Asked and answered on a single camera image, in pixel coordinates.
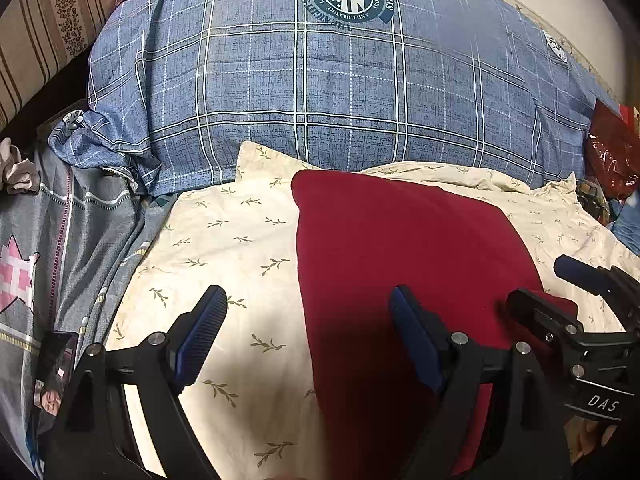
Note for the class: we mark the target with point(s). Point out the dark red cloth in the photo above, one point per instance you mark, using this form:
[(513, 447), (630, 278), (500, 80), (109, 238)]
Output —
[(400, 235)]

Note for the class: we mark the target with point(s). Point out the cream leaf-print cloth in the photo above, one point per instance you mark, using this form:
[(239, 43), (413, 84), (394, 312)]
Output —
[(225, 240)]

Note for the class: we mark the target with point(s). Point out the pinkish grey crumpled cloth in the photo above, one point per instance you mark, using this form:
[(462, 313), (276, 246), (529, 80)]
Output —
[(17, 167)]

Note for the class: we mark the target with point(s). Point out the person's right hand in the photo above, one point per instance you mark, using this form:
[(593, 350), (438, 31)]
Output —
[(592, 437)]

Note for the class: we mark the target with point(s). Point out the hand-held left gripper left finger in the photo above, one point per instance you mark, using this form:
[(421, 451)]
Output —
[(200, 330)]

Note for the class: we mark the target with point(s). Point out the red plastic bag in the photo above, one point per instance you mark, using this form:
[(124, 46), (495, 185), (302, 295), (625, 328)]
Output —
[(612, 155)]

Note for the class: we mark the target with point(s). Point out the grey printed bedsheet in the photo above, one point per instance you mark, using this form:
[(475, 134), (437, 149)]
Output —
[(90, 240)]

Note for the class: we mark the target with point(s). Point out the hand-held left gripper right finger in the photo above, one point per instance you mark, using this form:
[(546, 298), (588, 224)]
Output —
[(412, 330)]

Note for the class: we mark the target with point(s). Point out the smartphone with photo screen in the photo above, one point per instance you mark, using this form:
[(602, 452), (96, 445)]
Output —
[(55, 375)]

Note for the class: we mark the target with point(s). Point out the striped floral headboard cushion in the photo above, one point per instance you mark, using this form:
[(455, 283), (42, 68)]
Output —
[(45, 25)]

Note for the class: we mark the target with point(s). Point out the blue plaid quilt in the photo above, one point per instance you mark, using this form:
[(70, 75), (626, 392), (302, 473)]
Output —
[(350, 85)]

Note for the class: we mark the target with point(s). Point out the blue fabric item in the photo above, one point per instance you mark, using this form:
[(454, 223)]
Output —
[(627, 230)]

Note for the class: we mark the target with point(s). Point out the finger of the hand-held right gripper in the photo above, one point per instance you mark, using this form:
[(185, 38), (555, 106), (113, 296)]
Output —
[(575, 270), (535, 310)]

